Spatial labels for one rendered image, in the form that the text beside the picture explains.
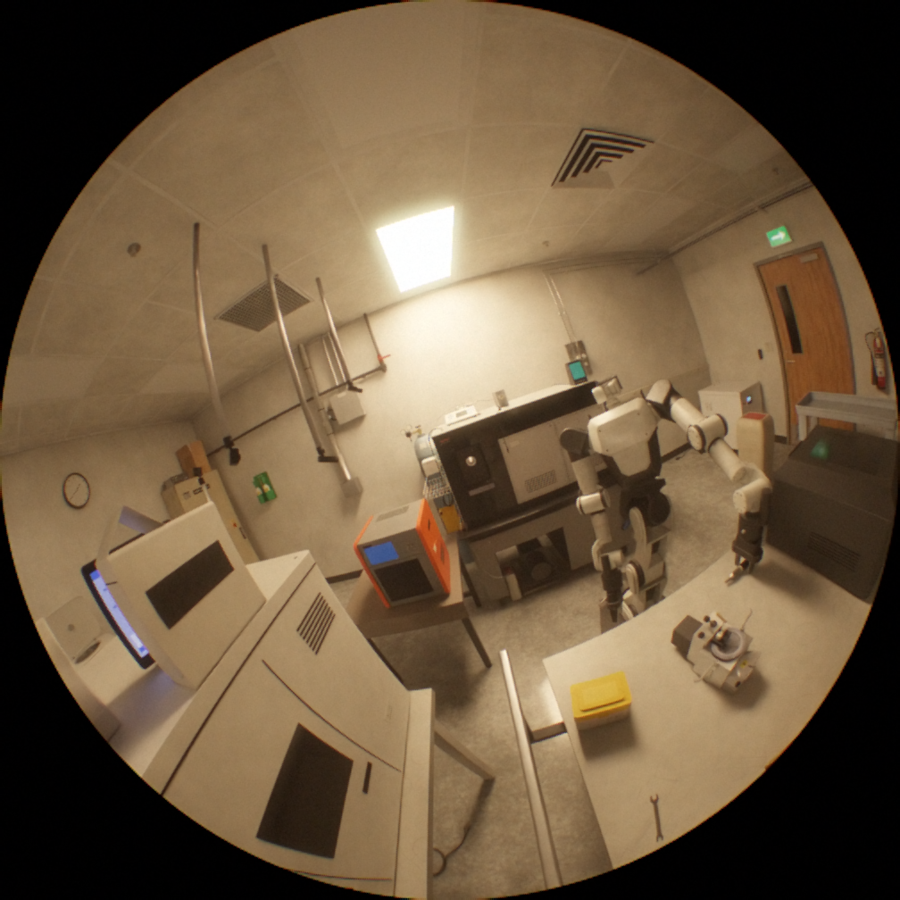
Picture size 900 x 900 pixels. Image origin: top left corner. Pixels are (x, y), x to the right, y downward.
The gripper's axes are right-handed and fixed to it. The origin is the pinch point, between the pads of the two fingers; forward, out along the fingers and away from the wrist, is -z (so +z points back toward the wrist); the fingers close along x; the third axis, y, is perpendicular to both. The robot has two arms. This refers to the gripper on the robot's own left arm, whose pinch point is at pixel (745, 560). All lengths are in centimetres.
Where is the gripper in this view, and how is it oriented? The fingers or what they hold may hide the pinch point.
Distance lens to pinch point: 106.2
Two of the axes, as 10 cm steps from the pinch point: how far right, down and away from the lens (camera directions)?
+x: 0.2, 1.7, -9.9
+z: -3.4, -9.3, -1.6
